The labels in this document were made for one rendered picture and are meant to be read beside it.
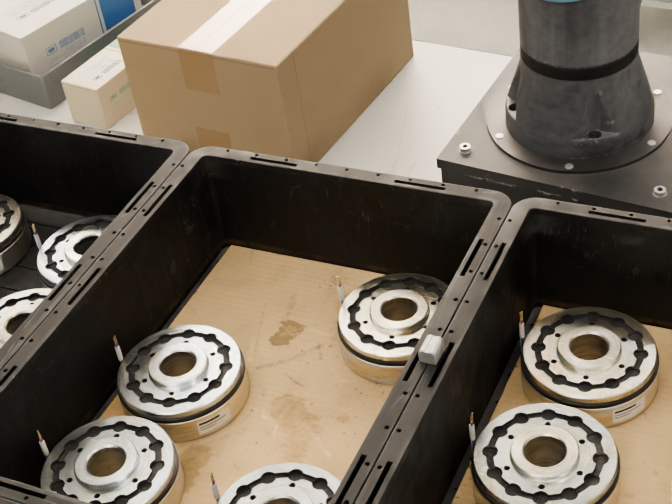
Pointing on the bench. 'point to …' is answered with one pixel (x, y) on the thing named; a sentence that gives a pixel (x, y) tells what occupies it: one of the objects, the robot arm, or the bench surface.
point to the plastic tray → (54, 94)
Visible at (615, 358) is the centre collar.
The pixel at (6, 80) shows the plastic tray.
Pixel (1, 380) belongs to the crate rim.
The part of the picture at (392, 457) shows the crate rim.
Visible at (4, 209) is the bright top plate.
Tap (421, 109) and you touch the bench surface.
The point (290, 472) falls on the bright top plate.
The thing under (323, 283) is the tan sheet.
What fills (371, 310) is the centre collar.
